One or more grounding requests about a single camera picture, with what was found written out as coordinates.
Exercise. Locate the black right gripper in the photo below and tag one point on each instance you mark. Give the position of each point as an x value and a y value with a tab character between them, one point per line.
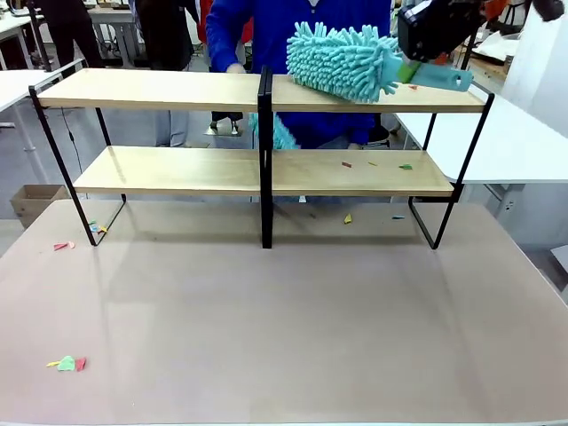
437	29

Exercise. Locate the person right forearm blue sleeve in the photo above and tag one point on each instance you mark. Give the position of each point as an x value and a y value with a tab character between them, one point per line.
222	40

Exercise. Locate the person right hand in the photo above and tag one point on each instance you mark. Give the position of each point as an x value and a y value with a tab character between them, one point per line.
235	68

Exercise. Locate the black stand pole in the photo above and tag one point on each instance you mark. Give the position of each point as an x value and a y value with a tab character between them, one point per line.
470	49

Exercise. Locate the wooden background table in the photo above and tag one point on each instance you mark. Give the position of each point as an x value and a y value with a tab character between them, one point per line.
488	66

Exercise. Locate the white board sheet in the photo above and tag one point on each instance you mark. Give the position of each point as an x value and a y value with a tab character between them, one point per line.
499	44

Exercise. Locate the white side table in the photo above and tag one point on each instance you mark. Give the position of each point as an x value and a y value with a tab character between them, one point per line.
20	86
510	146

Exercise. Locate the person in blue jacket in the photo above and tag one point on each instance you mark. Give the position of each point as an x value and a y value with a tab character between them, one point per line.
275	35

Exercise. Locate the yellow triangular paper scrap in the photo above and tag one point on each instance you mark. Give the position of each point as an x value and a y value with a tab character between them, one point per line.
348	218

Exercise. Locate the background person dark coat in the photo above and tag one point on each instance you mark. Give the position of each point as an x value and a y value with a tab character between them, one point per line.
166	31

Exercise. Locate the grey background table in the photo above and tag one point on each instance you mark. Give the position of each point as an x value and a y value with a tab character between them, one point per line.
117	26

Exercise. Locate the background person black clothes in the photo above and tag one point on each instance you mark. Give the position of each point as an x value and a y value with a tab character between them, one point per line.
66	31

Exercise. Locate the mixed colour paper scrap pile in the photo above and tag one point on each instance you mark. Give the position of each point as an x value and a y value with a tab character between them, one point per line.
97	227

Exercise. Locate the cardboard box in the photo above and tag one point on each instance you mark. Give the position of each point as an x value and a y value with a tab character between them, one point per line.
35	202

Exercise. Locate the light green paper scrap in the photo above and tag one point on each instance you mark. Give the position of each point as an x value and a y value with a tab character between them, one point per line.
66	364

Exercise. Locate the wooden shelf unit black frame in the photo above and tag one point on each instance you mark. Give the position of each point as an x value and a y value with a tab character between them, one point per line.
435	102
133	95

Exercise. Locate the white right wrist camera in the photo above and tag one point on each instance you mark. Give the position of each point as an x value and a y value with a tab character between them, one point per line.
413	11

